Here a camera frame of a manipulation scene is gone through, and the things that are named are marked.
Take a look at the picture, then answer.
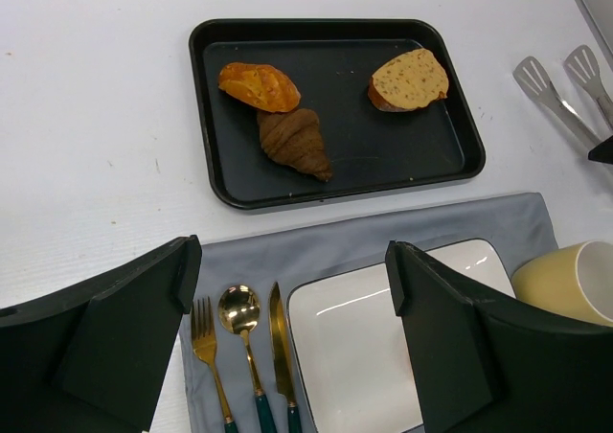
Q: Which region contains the seeded bread slice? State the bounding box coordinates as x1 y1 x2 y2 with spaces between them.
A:
367 48 449 112

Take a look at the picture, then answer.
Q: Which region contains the gold knife green handle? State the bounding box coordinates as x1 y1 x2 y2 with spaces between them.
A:
268 282 303 433

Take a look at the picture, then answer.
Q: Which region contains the brown croissant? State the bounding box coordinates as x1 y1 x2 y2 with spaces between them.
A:
257 108 332 182

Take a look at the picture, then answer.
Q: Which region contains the gold spoon green handle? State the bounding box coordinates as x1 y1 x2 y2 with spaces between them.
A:
217 285 277 433

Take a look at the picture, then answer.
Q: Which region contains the black baking tray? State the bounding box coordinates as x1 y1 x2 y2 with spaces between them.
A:
189 19 486 210

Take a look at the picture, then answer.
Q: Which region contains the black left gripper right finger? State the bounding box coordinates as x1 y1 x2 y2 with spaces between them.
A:
385 241 612 432

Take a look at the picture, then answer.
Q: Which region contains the grey cloth placemat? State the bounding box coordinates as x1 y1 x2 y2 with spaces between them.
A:
195 193 557 432

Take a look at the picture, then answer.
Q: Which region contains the gold fork green handle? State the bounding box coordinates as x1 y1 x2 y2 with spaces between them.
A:
190 296 238 433

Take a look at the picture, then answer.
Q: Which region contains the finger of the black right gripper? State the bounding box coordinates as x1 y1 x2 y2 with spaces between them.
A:
588 136 613 164

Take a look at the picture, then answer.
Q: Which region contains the orange bread roll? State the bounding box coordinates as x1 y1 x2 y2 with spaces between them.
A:
218 62 301 113

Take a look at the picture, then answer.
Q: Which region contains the yellow mug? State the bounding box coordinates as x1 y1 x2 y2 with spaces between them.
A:
511 241 612 327

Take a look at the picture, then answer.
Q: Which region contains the aluminium rail frame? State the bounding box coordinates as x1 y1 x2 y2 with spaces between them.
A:
576 0 612 66

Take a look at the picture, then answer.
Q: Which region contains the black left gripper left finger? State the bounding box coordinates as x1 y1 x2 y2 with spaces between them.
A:
1 236 201 432

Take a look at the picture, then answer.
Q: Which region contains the white rectangular plate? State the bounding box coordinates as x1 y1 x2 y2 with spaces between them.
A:
285 238 516 431

